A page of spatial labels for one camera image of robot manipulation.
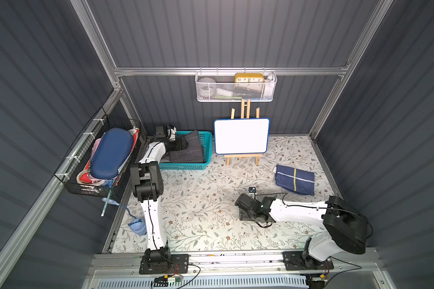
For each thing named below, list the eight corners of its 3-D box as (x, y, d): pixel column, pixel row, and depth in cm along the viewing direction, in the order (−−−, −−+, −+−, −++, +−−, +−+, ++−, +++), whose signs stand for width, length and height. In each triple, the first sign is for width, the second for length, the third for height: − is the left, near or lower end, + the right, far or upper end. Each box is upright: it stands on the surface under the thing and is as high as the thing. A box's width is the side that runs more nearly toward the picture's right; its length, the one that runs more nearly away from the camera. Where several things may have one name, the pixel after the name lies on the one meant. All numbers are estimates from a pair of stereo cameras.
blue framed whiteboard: (215, 161, 109) (213, 129, 89) (215, 150, 115) (214, 117, 94) (263, 161, 109) (273, 129, 89) (261, 150, 115) (270, 117, 94)
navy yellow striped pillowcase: (272, 185, 99) (274, 183, 97) (275, 166, 108) (277, 163, 105) (312, 196, 95) (315, 194, 93) (312, 175, 103) (314, 172, 101)
